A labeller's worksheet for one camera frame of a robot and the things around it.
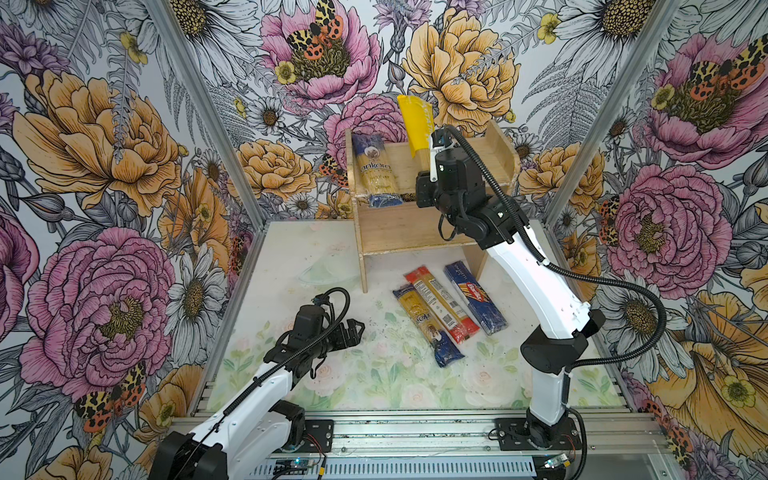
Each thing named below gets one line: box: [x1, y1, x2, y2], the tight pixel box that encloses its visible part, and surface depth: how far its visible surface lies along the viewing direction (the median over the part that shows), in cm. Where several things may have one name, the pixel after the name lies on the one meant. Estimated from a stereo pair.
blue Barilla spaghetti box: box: [444, 261, 508, 335], surface depth 98 cm
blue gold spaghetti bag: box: [392, 283, 465, 368], surface depth 91 cm
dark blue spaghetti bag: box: [351, 134, 404, 208], surface depth 70 cm
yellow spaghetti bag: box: [397, 94, 435, 158], surface depth 71 cm
